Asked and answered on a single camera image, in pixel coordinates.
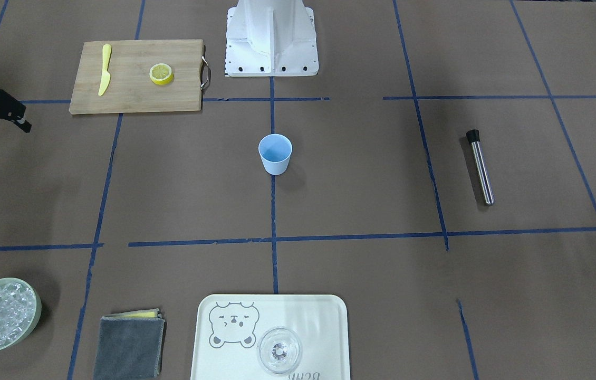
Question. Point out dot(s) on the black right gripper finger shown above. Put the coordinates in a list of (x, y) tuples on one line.
[(14, 111)]

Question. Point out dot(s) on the yellow lemon slice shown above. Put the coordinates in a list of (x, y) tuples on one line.
[(161, 74)]

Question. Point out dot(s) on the steel muddler black cap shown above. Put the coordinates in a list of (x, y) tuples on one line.
[(474, 140)]

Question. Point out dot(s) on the light blue plastic cup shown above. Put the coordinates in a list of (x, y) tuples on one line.
[(275, 152)]

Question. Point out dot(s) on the yellow plastic knife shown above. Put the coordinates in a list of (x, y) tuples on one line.
[(105, 75)]

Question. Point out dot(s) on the wooden cutting board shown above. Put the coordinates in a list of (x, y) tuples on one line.
[(130, 89)]

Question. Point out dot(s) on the green bowl of ice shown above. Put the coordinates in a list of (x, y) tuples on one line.
[(20, 311)]

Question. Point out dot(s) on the folded grey cloth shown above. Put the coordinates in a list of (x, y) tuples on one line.
[(130, 345)]

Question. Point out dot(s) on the white bear tray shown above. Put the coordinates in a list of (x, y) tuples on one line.
[(257, 336)]

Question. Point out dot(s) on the clear wine glass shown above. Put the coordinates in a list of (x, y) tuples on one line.
[(279, 351)]

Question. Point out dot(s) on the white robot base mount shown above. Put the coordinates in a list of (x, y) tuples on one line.
[(271, 39)]

